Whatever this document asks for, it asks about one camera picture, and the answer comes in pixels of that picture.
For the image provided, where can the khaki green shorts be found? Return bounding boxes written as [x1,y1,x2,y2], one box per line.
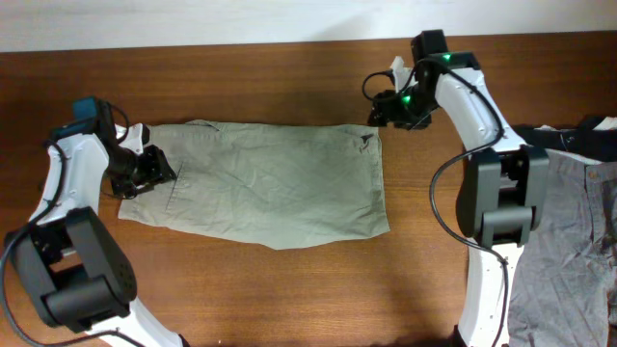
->
[119,120,389,250]

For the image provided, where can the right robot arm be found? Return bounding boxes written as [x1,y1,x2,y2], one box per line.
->
[368,29,550,346]

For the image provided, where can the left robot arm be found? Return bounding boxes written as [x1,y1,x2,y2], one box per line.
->
[1,96,189,347]

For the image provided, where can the black garment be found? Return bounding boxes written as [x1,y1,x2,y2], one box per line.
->
[512,116,616,162]

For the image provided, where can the white cloth piece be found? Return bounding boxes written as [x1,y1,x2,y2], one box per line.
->
[536,117,616,131]

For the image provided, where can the grey shorts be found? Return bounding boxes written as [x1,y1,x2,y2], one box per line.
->
[508,150,616,346]

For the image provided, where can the right black cable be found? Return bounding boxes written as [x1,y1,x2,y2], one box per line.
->
[361,57,510,347]

